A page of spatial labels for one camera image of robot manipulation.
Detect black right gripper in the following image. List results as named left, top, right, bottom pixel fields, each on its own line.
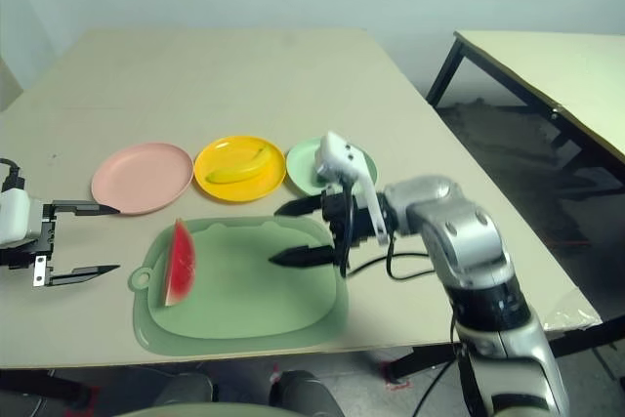
left=268, top=185, right=393, bottom=271

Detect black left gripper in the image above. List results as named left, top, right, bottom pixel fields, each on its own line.
left=2, top=200, right=121, bottom=288

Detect yellow toy banana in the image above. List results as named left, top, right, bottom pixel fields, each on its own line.
left=204, top=145, right=273, bottom=185

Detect toy watermelon slice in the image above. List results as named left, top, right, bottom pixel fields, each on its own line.
left=162, top=218, right=197, bottom=308

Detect mint green round plate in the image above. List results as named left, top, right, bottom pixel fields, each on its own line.
left=284, top=137, right=380, bottom=196

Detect yellow round plate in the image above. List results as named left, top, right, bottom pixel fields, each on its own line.
left=193, top=135, right=287, bottom=204

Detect pink round plate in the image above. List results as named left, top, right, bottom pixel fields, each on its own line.
left=91, top=142, right=194, bottom=216

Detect green cutting board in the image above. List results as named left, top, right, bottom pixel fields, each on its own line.
left=127, top=215, right=351, bottom=357

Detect dark right robot leg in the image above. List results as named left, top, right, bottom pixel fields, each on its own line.
left=271, top=370, right=343, bottom=417

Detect grey left robot leg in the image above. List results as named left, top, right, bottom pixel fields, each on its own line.
left=155, top=372, right=216, bottom=417

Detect grey-green robot torso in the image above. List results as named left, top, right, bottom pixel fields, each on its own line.
left=114, top=402, right=274, bottom=417

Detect clear plastic film piece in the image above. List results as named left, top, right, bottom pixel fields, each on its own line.
left=541, top=289, right=604, bottom=333

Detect beige side table black legs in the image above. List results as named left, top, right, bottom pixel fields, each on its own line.
left=425, top=29, right=625, bottom=164

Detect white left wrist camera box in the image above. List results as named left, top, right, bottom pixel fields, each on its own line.
left=0, top=190, right=31, bottom=247

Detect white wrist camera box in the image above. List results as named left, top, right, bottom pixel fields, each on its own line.
left=313, top=130, right=391, bottom=246
left=0, top=190, right=31, bottom=247

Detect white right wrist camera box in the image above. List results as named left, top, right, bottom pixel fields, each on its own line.
left=313, top=130, right=391, bottom=246

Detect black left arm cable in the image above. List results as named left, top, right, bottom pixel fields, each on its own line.
left=0, top=157, right=25, bottom=192

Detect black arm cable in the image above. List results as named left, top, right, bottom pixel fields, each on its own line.
left=0, top=157, right=25, bottom=192
left=336, top=182, right=440, bottom=282

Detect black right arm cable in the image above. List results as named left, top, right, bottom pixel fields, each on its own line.
left=336, top=182, right=440, bottom=282

